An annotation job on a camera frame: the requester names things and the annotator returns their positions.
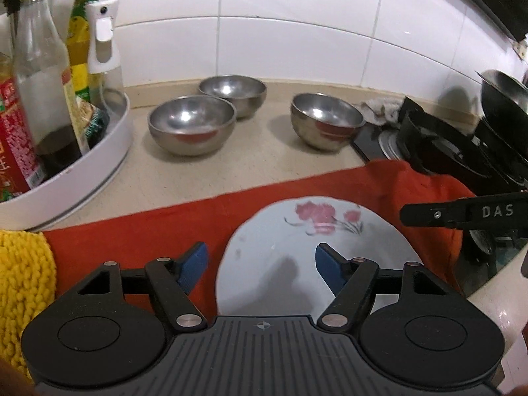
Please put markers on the grey rag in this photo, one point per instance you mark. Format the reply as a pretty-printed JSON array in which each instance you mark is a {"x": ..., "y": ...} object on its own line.
[{"x": 381, "y": 107}]

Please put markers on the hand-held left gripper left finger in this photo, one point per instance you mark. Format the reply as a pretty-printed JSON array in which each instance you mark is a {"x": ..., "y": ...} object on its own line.
[{"x": 194, "y": 264}]

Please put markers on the black wok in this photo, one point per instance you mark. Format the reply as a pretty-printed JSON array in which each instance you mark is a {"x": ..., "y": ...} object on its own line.
[{"x": 503, "y": 90}]

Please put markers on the green bottle yellow label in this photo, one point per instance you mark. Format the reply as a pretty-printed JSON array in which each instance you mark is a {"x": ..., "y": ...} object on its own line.
[{"x": 78, "y": 29}]

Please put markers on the white round condiment rack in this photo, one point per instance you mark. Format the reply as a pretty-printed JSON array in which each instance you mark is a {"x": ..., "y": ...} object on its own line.
[{"x": 103, "y": 165}]

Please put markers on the red cloth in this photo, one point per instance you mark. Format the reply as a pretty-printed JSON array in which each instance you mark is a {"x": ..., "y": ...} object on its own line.
[{"x": 144, "y": 222}]

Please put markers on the stainless steel bowl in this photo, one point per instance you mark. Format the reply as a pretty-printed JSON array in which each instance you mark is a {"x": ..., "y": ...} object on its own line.
[
  {"x": 192, "y": 119},
  {"x": 326, "y": 119},
  {"x": 233, "y": 90}
]

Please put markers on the oil bottle red label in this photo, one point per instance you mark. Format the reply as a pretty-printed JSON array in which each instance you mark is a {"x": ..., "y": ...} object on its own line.
[{"x": 16, "y": 144}]

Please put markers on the yellow chenille cloth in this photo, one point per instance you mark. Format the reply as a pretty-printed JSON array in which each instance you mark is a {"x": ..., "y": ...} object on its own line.
[{"x": 24, "y": 280}]

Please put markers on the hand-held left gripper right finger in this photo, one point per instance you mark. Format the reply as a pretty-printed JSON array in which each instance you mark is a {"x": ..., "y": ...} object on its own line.
[{"x": 328, "y": 268}]

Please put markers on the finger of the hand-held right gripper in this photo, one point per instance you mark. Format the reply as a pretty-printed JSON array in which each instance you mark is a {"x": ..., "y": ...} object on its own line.
[{"x": 420, "y": 213}]

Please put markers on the clear bottle yellow cap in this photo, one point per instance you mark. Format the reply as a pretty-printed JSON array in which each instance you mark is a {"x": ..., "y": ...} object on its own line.
[{"x": 41, "y": 82}]

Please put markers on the white floral plate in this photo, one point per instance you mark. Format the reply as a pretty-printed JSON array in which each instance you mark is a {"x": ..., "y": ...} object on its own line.
[{"x": 268, "y": 239}]

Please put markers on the black tipped bottle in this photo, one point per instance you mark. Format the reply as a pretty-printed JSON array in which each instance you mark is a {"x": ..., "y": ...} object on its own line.
[{"x": 11, "y": 2}]

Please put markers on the white spray bottle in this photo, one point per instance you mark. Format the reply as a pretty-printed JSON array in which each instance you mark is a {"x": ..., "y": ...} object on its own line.
[{"x": 103, "y": 20}]

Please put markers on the black gas stove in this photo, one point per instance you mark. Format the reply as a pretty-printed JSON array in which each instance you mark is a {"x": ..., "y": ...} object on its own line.
[{"x": 445, "y": 148}]

